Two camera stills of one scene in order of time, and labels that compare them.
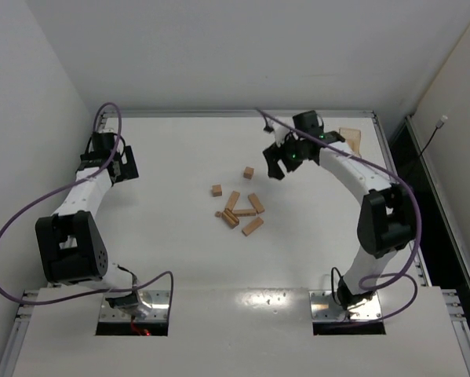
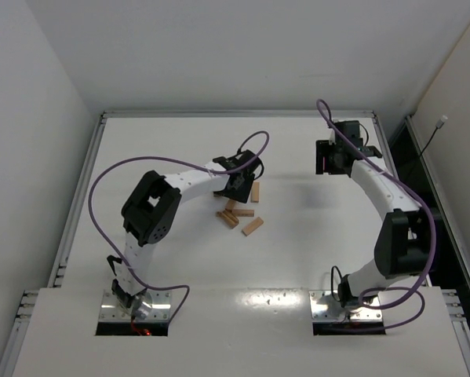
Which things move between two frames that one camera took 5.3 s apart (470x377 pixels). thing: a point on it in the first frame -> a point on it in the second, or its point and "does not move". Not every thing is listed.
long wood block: (256, 204) -> (255, 195)
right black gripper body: (281, 155) -> (322, 158)
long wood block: (232, 200) does not move
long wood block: (252, 226) does not move
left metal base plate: (154, 305) does not move
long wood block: (244, 213) does not move
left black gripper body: (125, 169) -> (239, 188)
